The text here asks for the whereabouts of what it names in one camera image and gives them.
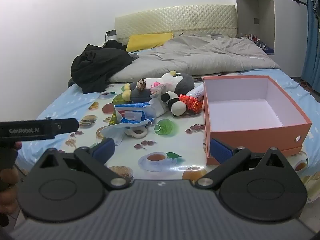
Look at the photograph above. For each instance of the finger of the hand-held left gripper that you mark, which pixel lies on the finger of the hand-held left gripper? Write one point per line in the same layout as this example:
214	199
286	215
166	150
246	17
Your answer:
67	126

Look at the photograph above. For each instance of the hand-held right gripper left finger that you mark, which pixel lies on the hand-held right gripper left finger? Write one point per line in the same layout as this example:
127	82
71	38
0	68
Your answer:
105	148

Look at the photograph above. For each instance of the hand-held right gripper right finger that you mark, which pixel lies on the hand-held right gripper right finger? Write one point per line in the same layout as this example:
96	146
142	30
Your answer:
221	152

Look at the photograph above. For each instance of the blue face mask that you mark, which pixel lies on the blue face mask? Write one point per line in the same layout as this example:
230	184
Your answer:
112	131

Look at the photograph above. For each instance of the orange cardboard box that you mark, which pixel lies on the orange cardboard box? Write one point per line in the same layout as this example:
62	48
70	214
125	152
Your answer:
260	140

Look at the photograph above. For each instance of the blue tissue packet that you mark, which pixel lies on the blue tissue packet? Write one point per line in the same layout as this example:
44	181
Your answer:
145	106

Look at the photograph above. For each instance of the red shiny foil packet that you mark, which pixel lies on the red shiny foil packet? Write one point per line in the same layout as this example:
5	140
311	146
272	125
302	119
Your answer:
191	102

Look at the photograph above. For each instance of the small panda plush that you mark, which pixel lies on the small panda plush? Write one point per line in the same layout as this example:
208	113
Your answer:
176	107

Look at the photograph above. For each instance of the white paper towel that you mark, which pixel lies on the white paper towel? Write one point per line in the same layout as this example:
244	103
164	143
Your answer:
158	106

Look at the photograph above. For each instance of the brown cartoon snack packet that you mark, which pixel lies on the brown cartoon snack packet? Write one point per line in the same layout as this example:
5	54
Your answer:
141	84

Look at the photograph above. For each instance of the pink unicorn toy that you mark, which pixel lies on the pink unicorn toy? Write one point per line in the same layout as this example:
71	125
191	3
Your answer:
157	88

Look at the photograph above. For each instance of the person's left hand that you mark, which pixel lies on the person's left hand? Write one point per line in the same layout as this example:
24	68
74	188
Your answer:
10	180

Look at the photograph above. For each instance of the green fabric massage hammer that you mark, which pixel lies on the green fabric massage hammer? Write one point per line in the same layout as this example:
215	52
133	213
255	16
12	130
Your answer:
113	120

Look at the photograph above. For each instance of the food printed plastic mat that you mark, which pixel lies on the food printed plastic mat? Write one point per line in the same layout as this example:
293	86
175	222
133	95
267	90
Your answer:
180	140

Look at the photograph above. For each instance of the white spray bottle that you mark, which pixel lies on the white spray bottle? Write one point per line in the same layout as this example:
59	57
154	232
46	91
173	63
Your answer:
197	91

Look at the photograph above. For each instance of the black clothing pile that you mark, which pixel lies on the black clothing pile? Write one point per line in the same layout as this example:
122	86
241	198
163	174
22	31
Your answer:
97	65

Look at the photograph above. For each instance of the grey white penguin plush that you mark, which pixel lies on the grey white penguin plush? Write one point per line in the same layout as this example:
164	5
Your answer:
180	82

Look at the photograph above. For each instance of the dark cloth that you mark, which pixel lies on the dark cloth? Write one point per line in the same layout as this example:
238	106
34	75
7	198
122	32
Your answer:
113	44

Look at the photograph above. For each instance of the grey duvet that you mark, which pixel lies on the grey duvet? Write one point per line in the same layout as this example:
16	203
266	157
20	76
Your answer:
200	57

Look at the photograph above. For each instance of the blue tray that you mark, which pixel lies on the blue tray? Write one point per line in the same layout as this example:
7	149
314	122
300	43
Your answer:
270	51

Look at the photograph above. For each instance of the yellow pillow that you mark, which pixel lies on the yellow pillow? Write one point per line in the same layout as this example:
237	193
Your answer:
147	41

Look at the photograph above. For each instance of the row of cosmetic bottles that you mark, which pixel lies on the row of cosmetic bottles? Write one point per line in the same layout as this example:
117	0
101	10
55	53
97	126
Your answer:
251	38

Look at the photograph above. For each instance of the cream quilted headboard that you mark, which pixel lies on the cream quilted headboard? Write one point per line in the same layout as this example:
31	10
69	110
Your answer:
175	20

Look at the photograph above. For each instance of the white grey wardrobe cabinet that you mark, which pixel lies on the white grey wardrobe cabinet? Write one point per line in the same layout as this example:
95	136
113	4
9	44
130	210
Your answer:
290	30

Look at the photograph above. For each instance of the black wall socket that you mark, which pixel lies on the black wall socket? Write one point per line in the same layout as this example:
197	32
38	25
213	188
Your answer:
111	33

